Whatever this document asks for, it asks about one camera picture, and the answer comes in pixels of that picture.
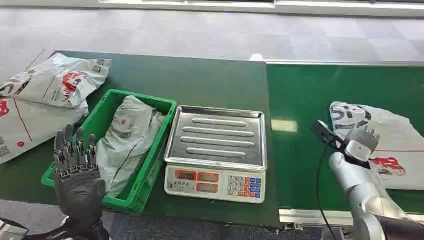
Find green plastic crate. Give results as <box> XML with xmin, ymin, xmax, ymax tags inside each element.
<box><xmin>40</xmin><ymin>88</ymin><xmax>178</xmax><ymax>215</ymax></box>

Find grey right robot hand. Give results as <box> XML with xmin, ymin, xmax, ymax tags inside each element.
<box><xmin>343</xmin><ymin>123</ymin><xmax>381</xmax><ymax>164</ymax></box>

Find electronic scale with steel tray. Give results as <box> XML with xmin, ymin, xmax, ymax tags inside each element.
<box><xmin>163</xmin><ymin>104</ymin><xmax>268</xmax><ymax>205</ymax></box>

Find crumpled grey parcel bag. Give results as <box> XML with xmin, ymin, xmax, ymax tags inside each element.
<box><xmin>95</xmin><ymin>95</ymin><xmax>166</xmax><ymax>199</ymax></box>

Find white parcel bag black letters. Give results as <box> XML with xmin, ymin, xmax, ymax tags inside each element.
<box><xmin>329</xmin><ymin>100</ymin><xmax>424</xmax><ymax>192</ymax></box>

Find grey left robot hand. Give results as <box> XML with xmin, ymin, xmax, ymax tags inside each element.
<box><xmin>53</xmin><ymin>123</ymin><xmax>107</xmax><ymax>222</ymax></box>

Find grey parcel bag red print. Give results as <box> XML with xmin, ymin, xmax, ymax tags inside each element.
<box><xmin>0</xmin><ymin>52</ymin><xmax>112</xmax><ymax>109</ymax></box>

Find green conveyor belt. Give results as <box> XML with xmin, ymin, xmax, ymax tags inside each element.
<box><xmin>264</xmin><ymin>59</ymin><xmax>424</xmax><ymax>230</ymax></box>

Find black cable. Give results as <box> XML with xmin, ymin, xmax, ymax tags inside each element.
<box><xmin>315</xmin><ymin>144</ymin><xmax>338</xmax><ymax>240</ymax></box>

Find white parcel bag red line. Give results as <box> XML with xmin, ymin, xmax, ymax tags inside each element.
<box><xmin>0</xmin><ymin>97</ymin><xmax>90</xmax><ymax>165</ymax></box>

